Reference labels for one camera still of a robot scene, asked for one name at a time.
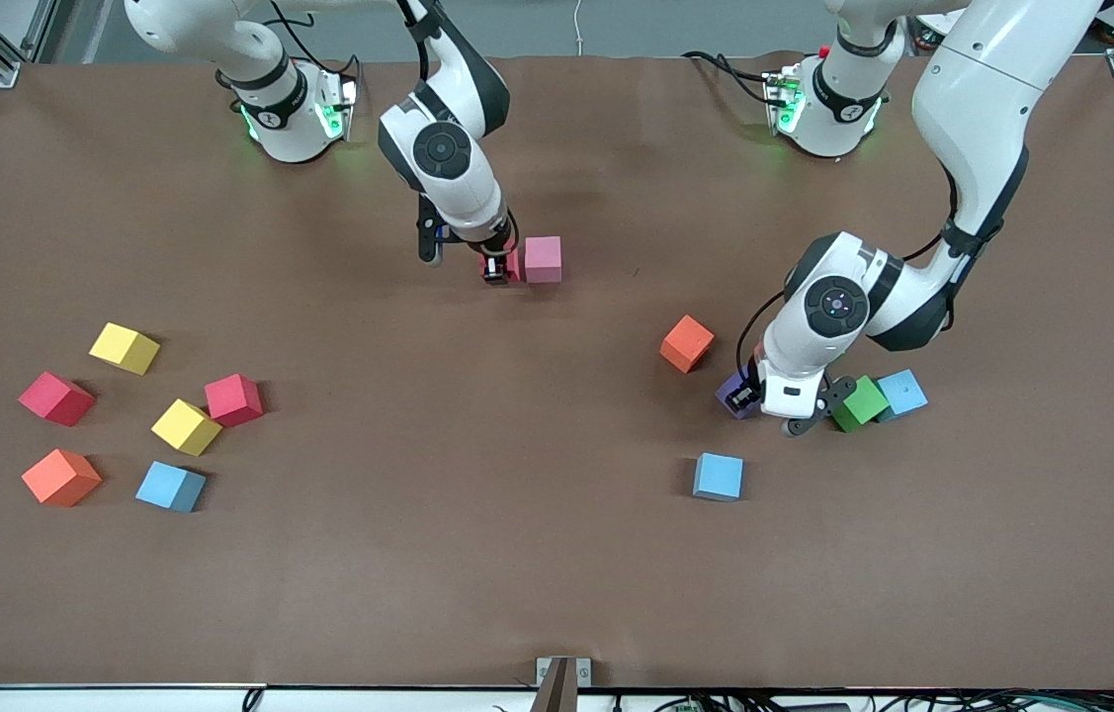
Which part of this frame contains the purple foam cube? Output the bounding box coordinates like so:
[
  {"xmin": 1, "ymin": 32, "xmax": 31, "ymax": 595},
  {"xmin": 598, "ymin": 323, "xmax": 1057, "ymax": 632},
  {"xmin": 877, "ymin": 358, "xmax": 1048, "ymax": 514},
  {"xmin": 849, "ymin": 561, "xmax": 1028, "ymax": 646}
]
[{"xmin": 714, "ymin": 368, "xmax": 747, "ymax": 421}]

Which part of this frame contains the light pink foam cube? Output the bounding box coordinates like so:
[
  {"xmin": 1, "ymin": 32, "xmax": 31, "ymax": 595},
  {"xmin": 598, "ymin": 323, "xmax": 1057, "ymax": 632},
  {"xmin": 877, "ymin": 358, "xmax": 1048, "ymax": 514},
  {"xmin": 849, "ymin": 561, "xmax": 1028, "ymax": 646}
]
[{"xmin": 524, "ymin": 235, "xmax": 563, "ymax": 286}]

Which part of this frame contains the blue foam cube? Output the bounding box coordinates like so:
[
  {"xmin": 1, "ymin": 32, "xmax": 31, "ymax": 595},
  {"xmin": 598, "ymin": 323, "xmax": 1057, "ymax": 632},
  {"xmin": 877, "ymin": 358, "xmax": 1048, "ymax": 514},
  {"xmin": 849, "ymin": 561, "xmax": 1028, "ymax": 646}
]
[
  {"xmin": 875, "ymin": 369, "xmax": 929, "ymax": 424},
  {"xmin": 134, "ymin": 461, "xmax": 209, "ymax": 513},
  {"xmin": 693, "ymin": 452, "xmax": 745, "ymax": 503}
]

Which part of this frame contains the red foam cube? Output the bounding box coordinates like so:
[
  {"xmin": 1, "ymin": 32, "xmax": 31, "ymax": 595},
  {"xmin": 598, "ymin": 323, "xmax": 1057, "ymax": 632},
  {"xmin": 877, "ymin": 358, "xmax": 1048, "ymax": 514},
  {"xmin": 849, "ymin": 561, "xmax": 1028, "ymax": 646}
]
[
  {"xmin": 19, "ymin": 372, "xmax": 96, "ymax": 427},
  {"xmin": 204, "ymin": 374, "xmax": 266, "ymax": 428}
]

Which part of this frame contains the yellow foam cube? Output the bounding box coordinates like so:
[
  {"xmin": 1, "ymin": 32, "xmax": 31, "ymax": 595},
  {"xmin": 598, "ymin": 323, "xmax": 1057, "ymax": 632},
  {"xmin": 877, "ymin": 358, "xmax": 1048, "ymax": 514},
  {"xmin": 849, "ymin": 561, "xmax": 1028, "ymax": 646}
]
[
  {"xmin": 150, "ymin": 399, "xmax": 224, "ymax": 457},
  {"xmin": 88, "ymin": 322, "xmax": 162, "ymax": 377}
]

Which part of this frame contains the orange foam cube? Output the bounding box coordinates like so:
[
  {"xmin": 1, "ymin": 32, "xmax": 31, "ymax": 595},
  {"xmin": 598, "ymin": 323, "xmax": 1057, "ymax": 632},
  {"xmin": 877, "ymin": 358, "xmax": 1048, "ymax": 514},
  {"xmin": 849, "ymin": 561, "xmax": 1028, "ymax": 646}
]
[
  {"xmin": 659, "ymin": 314, "xmax": 716, "ymax": 375},
  {"xmin": 21, "ymin": 448, "xmax": 104, "ymax": 508}
]

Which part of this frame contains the green foam cube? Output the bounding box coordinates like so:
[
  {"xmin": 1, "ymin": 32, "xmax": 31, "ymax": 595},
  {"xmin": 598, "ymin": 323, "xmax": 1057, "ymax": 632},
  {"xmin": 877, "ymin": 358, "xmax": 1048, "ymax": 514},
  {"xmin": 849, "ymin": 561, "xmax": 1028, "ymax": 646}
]
[{"xmin": 831, "ymin": 375, "xmax": 891, "ymax": 434}]

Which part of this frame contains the brown table mat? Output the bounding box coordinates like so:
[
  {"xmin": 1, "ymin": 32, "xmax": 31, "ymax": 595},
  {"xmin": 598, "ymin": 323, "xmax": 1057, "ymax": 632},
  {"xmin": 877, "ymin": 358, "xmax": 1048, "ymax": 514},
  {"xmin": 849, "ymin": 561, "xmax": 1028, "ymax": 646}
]
[{"xmin": 0, "ymin": 51, "xmax": 1114, "ymax": 691}]

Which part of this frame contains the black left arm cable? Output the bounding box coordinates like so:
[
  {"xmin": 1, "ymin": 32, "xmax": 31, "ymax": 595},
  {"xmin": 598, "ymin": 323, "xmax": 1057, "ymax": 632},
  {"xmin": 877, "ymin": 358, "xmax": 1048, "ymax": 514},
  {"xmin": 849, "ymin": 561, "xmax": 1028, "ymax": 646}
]
[{"xmin": 736, "ymin": 148, "xmax": 963, "ymax": 382}]

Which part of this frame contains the black base cable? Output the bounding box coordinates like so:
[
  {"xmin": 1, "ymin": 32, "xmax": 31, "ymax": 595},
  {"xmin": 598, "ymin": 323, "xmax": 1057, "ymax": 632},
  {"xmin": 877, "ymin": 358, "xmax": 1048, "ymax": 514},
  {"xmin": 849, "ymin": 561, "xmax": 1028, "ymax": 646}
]
[{"xmin": 683, "ymin": 49, "xmax": 777, "ymax": 108}]

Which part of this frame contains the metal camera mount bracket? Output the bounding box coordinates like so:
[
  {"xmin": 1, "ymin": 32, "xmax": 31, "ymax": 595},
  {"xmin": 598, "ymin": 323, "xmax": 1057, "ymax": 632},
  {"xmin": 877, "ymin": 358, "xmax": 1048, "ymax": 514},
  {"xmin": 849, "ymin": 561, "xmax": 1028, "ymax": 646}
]
[{"xmin": 535, "ymin": 656, "xmax": 593, "ymax": 712}]

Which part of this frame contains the black cable bundle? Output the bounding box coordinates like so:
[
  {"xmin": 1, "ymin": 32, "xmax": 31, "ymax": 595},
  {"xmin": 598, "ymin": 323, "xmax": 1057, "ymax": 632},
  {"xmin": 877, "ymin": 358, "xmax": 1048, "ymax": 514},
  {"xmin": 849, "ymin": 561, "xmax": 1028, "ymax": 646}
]
[{"xmin": 606, "ymin": 688, "xmax": 1114, "ymax": 712}]

